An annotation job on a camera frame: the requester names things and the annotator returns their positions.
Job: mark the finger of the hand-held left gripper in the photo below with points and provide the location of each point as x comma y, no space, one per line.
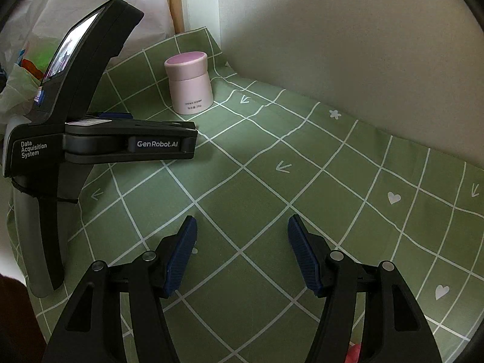
113,115

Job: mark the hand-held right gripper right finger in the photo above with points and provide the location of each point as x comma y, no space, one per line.
304,257

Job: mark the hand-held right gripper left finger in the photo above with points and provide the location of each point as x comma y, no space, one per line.
181,257

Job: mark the green checked bed sheet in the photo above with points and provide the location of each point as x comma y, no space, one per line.
264,196

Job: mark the pink round jar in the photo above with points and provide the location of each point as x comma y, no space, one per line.
189,83

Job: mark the white plastic bag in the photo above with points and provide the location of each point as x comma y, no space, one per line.
151,15

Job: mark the wooden board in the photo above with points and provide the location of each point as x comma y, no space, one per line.
177,3

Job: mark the dark brown cloth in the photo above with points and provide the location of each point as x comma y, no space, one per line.
15,317

